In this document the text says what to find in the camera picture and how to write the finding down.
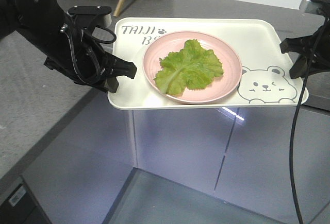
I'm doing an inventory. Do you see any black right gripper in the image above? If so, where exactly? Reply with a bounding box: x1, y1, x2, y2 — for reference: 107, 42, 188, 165
279, 23, 329, 79

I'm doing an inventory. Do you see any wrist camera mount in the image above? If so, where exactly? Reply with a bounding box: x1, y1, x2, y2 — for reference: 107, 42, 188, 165
68, 6, 112, 33
299, 0, 329, 16

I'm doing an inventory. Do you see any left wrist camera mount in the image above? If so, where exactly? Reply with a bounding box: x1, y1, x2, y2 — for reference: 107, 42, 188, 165
68, 6, 112, 33

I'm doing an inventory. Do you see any pink round plate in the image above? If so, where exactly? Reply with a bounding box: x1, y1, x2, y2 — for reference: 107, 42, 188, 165
142, 31, 242, 105

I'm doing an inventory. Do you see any black built-in dishwasher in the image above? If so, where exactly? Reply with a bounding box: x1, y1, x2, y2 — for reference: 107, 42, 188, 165
1, 177, 51, 224

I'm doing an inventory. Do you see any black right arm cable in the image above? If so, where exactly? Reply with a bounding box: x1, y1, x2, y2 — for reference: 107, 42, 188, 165
288, 15, 330, 224

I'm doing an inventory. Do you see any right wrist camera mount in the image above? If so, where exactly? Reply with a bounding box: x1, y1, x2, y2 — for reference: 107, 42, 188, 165
299, 0, 329, 16

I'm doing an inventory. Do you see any white bear serving tray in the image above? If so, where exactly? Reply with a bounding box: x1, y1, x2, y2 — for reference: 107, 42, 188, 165
108, 18, 309, 110

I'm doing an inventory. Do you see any green lettuce leaf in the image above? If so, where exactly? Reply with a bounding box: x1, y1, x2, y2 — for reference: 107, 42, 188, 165
154, 39, 224, 96

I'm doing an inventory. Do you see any white side cabinet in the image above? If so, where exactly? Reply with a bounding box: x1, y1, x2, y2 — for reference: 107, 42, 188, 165
20, 90, 330, 224

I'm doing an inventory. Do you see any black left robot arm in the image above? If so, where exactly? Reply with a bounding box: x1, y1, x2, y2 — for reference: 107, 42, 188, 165
1, 0, 137, 93

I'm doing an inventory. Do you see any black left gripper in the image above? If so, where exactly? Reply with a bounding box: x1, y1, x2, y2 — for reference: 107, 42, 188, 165
43, 28, 137, 93

